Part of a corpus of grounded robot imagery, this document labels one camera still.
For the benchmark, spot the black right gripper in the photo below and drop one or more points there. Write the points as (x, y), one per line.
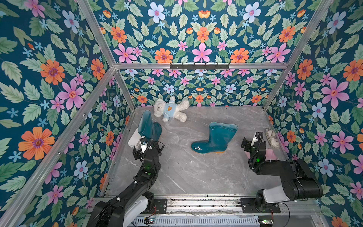
(255, 146)

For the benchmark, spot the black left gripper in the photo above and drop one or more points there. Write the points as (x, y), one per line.
(137, 155)

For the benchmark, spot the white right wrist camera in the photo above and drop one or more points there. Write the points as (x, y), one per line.
(256, 138)

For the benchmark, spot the black hook rail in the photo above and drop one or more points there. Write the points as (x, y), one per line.
(199, 66)

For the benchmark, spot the map print glasses case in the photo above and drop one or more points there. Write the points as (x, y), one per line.
(272, 138)

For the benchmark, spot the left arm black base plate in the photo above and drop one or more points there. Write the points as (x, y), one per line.
(156, 206)

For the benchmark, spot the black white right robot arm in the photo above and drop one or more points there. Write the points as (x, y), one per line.
(297, 180)

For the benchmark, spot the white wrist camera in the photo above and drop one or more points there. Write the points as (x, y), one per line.
(256, 138)
(143, 144)

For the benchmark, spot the white teddy bear blue shirt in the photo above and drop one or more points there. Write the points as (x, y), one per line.
(171, 109)

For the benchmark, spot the white ventilation grille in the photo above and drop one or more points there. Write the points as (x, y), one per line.
(176, 221)

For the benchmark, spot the teal rubber boot orange sole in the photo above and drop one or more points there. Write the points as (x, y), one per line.
(148, 128)

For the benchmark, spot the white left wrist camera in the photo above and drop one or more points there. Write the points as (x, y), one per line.
(143, 144)

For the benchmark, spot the white rectangular box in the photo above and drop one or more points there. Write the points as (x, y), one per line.
(134, 141)

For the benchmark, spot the pink microfiber cloth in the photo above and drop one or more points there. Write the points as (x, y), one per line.
(269, 155)

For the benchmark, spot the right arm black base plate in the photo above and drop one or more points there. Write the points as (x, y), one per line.
(252, 205)

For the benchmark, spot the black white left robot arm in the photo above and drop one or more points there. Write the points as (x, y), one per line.
(121, 210)

